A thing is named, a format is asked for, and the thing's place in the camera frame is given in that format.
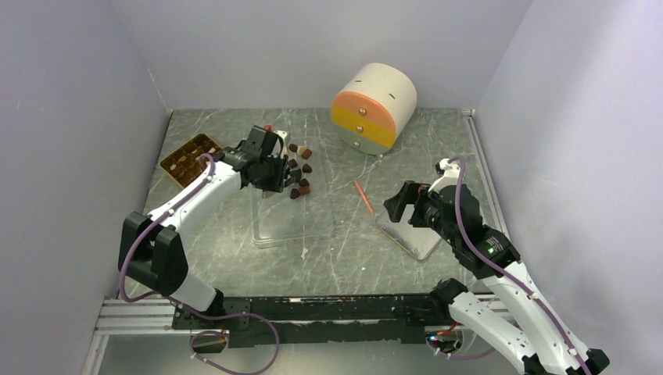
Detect round pastel drawer cabinet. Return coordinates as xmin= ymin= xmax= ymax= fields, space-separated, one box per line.
xmin=331 ymin=62 xmax=418 ymax=155

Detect silver tin lid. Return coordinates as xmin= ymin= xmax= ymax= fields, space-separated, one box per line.
xmin=375 ymin=212 xmax=442 ymax=261

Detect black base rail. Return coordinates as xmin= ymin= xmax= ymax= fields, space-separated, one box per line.
xmin=171 ymin=293 xmax=453 ymax=348

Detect clear plastic tray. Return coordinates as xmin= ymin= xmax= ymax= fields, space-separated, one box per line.
xmin=250 ymin=136 xmax=334 ymax=248

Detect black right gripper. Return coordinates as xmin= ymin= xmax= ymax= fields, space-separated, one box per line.
xmin=383 ymin=180 xmax=459 ymax=245

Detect gold chocolate tin box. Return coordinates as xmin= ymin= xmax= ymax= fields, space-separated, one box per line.
xmin=159 ymin=134 xmax=221 ymax=189

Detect red pen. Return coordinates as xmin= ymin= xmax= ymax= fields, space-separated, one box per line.
xmin=353 ymin=179 xmax=375 ymax=216

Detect black metal tongs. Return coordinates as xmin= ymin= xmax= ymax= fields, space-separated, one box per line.
xmin=284 ymin=169 xmax=302 ymax=188

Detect aluminium frame rail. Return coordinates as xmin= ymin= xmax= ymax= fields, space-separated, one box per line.
xmin=81 ymin=298 xmax=175 ymax=374

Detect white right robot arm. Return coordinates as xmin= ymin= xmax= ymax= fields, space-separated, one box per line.
xmin=383 ymin=156 xmax=611 ymax=374

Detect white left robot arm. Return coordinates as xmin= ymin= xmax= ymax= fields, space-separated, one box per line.
xmin=118 ymin=148 xmax=289 ymax=328

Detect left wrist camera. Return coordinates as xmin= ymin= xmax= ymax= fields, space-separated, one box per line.
xmin=241 ymin=125 xmax=289 ymax=158

